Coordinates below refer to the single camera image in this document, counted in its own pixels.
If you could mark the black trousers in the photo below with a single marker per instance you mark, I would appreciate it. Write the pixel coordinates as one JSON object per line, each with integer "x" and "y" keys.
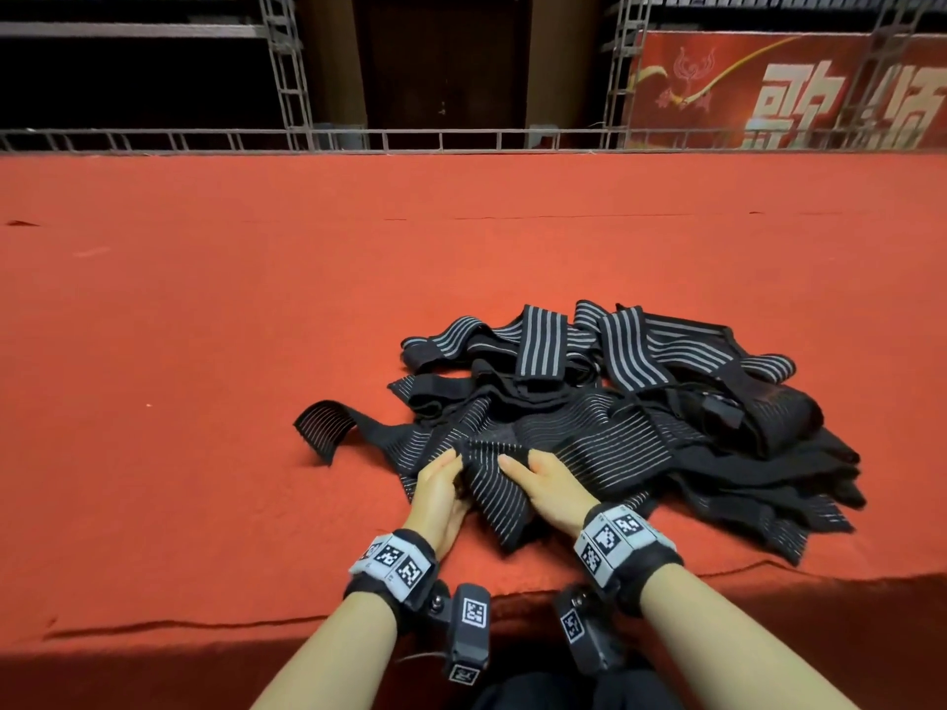
{"x": 562, "y": 692}

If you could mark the person's right hand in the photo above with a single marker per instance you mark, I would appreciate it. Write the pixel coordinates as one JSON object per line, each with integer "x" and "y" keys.
{"x": 551, "y": 492}

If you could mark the black wristband with marker tags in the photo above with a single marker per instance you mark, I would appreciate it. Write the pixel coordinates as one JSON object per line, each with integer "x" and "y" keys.
{"x": 622, "y": 543}
{"x": 392, "y": 562}

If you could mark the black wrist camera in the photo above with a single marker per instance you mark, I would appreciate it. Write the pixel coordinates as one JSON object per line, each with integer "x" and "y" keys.
{"x": 469, "y": 631}
{"x": 580, "y": 631}

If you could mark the dark brown door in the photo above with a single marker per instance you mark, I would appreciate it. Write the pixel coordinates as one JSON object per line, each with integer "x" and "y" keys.
{"x": 444, "y": 66}

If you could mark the metal truss column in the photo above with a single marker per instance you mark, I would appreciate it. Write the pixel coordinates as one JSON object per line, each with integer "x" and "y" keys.
{"x": 884, "y": 51}
{"x": 286, "y": 66}
{"x": 628, "y": 66}

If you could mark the tiered bleacher seats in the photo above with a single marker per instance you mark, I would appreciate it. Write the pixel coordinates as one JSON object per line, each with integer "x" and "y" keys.
{"x": 119, "y": 22}

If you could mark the person's left hand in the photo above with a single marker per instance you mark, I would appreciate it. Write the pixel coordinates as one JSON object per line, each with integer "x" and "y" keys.
{"x": 437, "y": 503}

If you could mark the red banner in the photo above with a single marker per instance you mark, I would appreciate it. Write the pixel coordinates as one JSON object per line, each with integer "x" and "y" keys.
{"x": 799, "y": 89}

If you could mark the person's left forearm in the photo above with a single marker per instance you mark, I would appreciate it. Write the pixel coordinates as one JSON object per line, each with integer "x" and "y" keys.
{"x": 333, "y": 658}

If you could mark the person's right forearm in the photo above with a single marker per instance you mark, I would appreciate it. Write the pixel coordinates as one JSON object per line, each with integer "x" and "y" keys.
{"x": 740, "y": 643}

